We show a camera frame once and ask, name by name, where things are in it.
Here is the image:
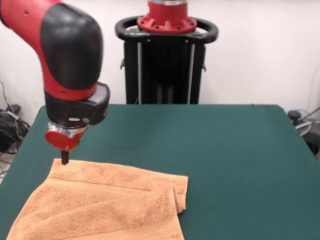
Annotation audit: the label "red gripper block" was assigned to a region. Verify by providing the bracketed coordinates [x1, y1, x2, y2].
[44, 126, 89, 167]

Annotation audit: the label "orange-brown terry towel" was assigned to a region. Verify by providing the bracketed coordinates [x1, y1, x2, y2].
[5, 157, 189, 240]

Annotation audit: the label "dark green table cloth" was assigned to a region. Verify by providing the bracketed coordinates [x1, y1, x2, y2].
[0, 104, 320, 240]

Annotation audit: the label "black cable tangle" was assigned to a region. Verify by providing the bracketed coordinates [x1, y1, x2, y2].
[0, 79, 32, 176]

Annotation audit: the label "black robot pedestal with handle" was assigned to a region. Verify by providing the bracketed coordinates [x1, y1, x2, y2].
[115, 16, 220, 105]

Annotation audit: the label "blue grey cables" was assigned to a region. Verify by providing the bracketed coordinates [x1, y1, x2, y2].
[292, 106, 320, 124]

